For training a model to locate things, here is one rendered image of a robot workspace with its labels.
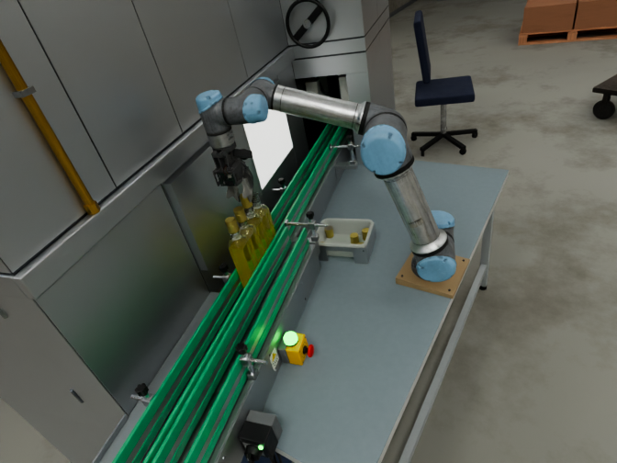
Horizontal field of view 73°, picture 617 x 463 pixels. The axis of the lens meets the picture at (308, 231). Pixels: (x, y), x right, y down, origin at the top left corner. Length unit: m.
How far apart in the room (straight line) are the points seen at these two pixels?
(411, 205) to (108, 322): 0.86
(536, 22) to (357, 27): 5.03
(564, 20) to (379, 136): 5.95
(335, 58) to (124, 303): 1.48
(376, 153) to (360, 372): 0.65
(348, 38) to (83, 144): 1.37
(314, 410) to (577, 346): 1.52
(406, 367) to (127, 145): 1.00
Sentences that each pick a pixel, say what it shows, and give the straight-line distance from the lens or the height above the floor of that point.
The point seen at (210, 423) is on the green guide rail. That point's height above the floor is 0.95.
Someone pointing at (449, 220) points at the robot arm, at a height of 1.00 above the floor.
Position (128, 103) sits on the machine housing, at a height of 1.56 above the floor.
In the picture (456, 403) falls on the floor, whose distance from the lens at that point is 2.14.
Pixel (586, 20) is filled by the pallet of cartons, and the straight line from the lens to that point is 6.96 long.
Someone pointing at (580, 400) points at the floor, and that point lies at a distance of 2.26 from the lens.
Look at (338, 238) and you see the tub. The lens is 1.75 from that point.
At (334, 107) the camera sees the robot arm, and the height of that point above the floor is 1.41.
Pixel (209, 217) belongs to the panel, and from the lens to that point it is 1.42.
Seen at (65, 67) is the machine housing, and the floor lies 1.69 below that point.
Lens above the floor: 1.83
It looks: 35 degrees down
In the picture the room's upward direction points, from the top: 13 degrees counter-clockwise
